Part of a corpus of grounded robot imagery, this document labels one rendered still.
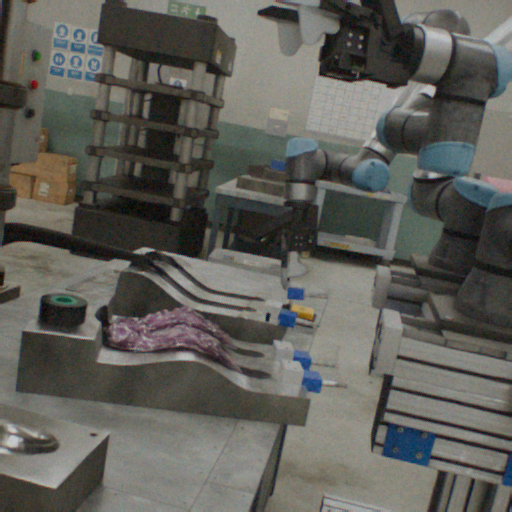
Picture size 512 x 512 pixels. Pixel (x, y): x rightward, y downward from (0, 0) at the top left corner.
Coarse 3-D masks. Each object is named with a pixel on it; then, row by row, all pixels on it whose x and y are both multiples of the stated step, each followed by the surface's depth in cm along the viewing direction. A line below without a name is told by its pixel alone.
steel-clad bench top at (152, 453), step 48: (48, 288) 169; (240, 288) 206; (0, 336) 131; (288, 336) 166; (0, 384) 110; (144, 432) 103; (192, 432) 106; (240, 432) 109; (144, 480) 90; (192, 480) 92; (240, 480) 95
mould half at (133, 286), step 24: (72, 288) 152; (96, 288) 155; (120, 288) 148; (144, 288) 147; (168, 288) 148; (192, 288) 158; (216, 288) 167; (120, 312) 149; (144, 312) 148; (216, 312) 145; (240, 312) 148; (240, 336) 145; (264, 336) 144
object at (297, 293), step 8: (280, 288) 158; (288, 288) 158; (296, 288) 158; (304, 288) 159; (272, 296) 158; (280, 296) 158; (288, 296) 158; (296, 296) 158; (304, 296) 159; (312, 296) 159; (320, 296) 158
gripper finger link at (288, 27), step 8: (264, 8) 87; (272, 8) 87; (280, 8) 87; (288, 8) 87; (264, 16) 87; (272, 16) 87; (280, 16) 87; (288, 16) 87; (296, 16) 87; (280, 24) 88; (288, 24) 88; (296, 24) 88; (280, 32) 88; (288, 32) 88; (296, 32) 88; (280, 40) 88; (288, 40) 88; (296, 40) 89; (320, 40) 89; (280, 48) 89; (288, 48) 89; (296, 48) 89; (288, 56) 89
